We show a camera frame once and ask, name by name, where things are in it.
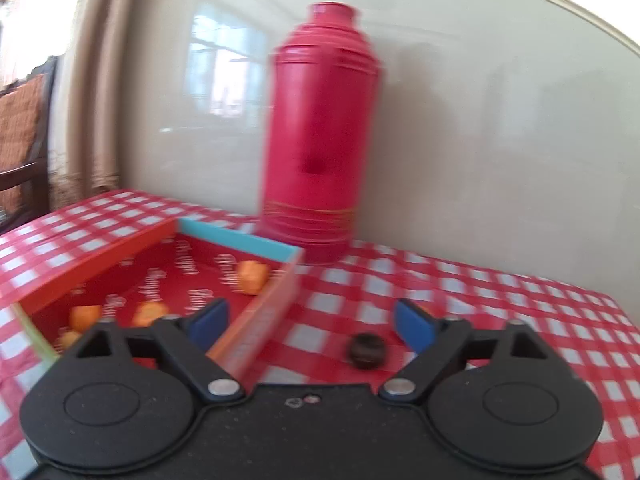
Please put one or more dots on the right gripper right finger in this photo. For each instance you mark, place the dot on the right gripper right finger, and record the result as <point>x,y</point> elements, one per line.
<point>437,344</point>

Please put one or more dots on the red thermos flask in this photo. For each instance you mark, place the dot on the red thermos flask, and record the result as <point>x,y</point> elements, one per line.
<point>324,82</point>

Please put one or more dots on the dark mangosteen fruit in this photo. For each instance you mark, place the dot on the dark mangosteen fruit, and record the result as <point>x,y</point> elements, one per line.
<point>366,351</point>

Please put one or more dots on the orange fruit piece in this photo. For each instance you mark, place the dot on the orange fruit piece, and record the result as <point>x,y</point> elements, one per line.
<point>147,312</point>
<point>251,276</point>
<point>66,340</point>
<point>83,317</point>

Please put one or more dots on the colourful cardboard box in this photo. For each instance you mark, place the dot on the colourful cardboard box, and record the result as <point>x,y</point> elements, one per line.
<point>182,263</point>

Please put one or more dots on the beige lace curtain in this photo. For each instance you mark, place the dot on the beige lace curtain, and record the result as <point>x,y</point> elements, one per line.
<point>83,159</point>

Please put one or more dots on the dark wooden armchair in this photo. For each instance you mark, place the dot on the dark wooden armchair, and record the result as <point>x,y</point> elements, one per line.
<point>25,117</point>

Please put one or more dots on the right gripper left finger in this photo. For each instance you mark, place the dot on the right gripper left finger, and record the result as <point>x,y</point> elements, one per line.
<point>184,342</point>

